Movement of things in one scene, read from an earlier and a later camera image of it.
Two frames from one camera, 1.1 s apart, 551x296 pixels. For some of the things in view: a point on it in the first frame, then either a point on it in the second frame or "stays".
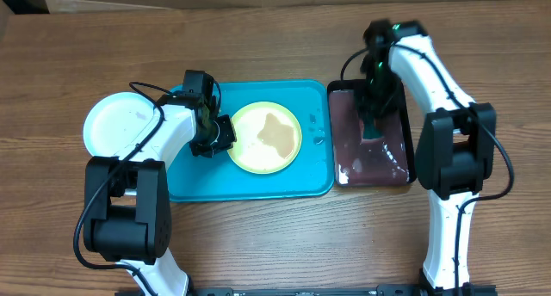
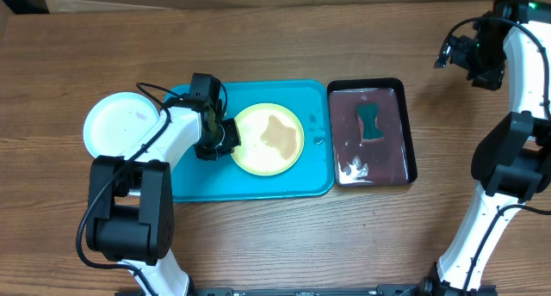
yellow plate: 269,138 stays
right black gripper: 370,106 to 462,51
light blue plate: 114,121 stays
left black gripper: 229,137 stays
